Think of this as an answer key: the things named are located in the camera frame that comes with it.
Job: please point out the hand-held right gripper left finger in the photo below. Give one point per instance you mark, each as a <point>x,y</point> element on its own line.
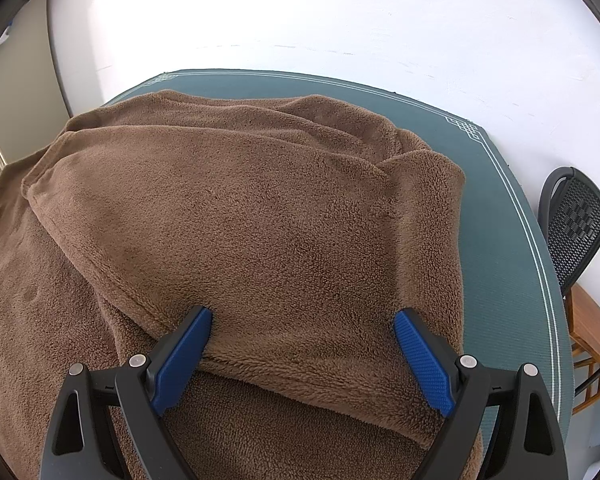
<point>179,360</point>

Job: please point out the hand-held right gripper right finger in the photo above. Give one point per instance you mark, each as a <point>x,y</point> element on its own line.
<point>425,360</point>

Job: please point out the brown fleece garment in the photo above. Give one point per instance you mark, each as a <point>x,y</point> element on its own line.
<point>255,210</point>

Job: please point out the teal table mat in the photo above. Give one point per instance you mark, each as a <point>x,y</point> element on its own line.
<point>505,260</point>

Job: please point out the black mesh chair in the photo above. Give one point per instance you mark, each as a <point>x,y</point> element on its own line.
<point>575,220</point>

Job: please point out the beige cabinet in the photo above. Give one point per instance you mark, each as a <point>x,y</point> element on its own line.
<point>19,85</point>

